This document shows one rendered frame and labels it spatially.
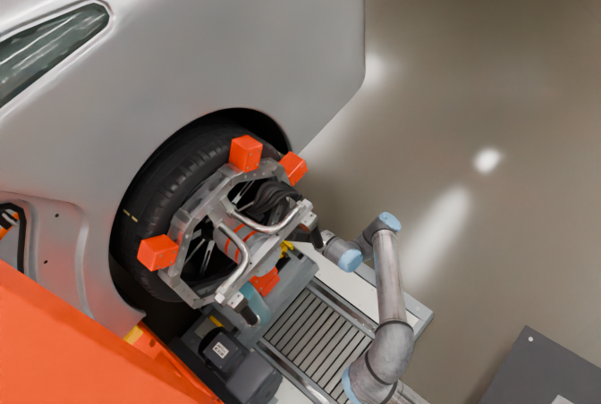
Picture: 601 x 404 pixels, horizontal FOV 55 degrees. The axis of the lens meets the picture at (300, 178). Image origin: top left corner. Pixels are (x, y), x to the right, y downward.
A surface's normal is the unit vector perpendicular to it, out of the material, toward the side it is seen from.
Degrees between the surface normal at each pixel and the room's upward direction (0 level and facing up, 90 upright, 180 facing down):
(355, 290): 0
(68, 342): 90
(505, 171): 0
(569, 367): 0
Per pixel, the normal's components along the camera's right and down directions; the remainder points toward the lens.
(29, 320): 0.73, 0.48
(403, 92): -0.21, -0.53
